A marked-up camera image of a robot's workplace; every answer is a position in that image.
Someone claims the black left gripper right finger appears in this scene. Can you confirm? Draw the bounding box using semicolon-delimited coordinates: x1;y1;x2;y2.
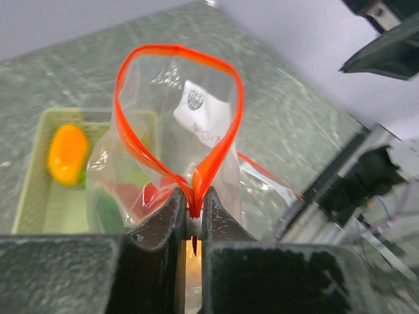
201;186;256;242

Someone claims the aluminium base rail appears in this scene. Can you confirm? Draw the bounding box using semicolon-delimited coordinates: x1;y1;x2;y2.
276;126;418;244

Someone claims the orange toy mango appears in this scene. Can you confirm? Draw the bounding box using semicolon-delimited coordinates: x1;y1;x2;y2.
46;124;90;186

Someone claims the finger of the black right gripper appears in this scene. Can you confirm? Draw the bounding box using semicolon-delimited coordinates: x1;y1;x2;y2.
340;19;418;80

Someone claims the toy watermelon slice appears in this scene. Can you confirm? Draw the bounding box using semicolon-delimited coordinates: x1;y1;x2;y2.
90;183;174;233

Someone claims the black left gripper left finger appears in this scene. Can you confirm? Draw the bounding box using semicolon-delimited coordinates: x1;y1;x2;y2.
127;188;187;313

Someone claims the pale green plastic basket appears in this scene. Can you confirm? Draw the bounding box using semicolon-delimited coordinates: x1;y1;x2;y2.
11;107;160;235

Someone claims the clear bag orange zipper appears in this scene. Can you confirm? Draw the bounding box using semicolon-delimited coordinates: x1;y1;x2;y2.
85;44;246;235

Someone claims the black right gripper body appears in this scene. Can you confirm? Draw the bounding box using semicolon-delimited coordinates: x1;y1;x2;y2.
342;0;418;33

